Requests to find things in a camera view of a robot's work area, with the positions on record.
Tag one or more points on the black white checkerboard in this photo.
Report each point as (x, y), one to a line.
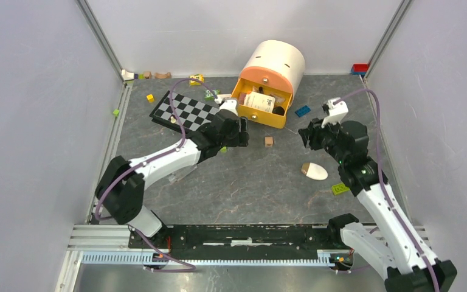
(191, 112)

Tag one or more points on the white paper sachet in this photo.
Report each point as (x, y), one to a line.
(258, 101)

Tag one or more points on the cream round drawer cabinet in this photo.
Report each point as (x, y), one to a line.
(281, 57)

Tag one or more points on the black round cap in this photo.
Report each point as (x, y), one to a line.
(279, 110)

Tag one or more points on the white gold oval case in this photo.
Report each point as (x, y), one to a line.
(314, 171)

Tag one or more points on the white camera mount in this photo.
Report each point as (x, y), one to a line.
(336, 110)
(228, 104)

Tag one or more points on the small wooden cube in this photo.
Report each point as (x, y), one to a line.
(269, 141)

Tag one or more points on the red blue brick stack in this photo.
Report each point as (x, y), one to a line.
(359, 69)

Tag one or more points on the green number block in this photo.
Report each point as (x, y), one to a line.
(211, 94)

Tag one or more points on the wooden arch block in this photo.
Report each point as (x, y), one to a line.
(158, 75)

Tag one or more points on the white corner bracket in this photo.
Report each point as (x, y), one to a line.
(127, 76)

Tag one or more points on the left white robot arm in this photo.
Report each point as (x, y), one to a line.
(121, 188)

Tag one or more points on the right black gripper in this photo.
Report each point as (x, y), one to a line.
(311, 134)

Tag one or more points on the clear plastic bottle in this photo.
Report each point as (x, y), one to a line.
(181, 173)

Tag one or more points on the orange top drawer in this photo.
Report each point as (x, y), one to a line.
(268, 77)

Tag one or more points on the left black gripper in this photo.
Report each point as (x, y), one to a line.
(241, 138)

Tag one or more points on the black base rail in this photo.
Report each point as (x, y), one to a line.
(248, 242)

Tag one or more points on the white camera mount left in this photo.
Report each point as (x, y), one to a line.
(228, 104)

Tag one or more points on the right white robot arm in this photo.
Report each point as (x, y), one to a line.
(403, 259)

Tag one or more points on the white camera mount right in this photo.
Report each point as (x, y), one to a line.
(336, 110)

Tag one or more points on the green lego brick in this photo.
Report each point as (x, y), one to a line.
(340, 188)

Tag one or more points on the blue lego brick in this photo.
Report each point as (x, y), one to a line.
(302, 111)

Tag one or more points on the yellow owl toy block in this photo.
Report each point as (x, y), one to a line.
(196, 80)

